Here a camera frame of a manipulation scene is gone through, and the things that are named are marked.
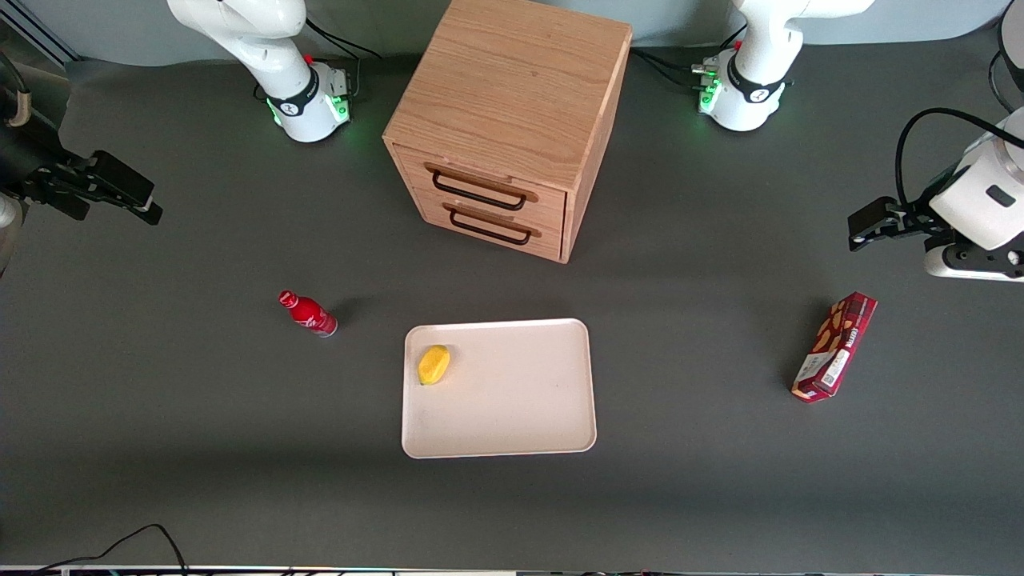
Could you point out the small wooden drawer front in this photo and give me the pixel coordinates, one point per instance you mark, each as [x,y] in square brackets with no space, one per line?
[552,244]

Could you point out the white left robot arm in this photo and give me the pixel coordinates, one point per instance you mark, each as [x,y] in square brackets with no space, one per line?
[760,56]

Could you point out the wooden drawer cabinet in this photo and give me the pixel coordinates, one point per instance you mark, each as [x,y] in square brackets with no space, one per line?
[512,72]

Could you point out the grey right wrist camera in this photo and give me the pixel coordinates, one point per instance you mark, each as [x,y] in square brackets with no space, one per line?
[6,236]

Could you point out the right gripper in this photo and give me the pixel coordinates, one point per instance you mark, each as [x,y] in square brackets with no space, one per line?
[24,164]

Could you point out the red snack box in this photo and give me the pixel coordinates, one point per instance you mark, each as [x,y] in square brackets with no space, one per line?
[836,348]

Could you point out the red coke bottle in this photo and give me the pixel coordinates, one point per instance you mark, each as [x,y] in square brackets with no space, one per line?
[310,314]

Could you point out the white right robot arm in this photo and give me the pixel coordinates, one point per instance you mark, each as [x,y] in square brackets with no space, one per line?
[276,48]

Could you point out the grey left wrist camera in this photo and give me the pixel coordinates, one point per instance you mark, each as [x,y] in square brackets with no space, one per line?
[972,262]

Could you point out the cream plastic tray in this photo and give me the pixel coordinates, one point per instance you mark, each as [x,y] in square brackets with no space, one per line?
[520,392]

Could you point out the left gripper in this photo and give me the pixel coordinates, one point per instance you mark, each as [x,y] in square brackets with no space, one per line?
[914,220]

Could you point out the yellow toy lemon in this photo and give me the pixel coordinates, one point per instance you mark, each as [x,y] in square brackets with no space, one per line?
[434,366]

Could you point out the large wooden drawer front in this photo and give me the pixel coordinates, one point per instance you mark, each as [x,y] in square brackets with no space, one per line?
[412,172]

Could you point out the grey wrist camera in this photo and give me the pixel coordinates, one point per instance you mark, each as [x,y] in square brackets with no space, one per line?
[6,236]
[972,262]

